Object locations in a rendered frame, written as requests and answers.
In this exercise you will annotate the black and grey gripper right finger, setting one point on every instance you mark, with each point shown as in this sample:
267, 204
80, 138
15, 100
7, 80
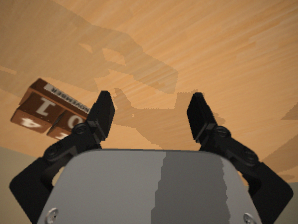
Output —
268, 191

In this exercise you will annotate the brown number cube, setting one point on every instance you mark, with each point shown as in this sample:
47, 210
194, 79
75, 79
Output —
36, 113
63, 125

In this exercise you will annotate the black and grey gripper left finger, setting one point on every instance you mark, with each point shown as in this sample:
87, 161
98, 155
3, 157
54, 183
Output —
33, 186

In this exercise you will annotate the brown wooden tray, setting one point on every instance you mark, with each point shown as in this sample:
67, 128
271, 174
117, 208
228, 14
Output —
55, 95

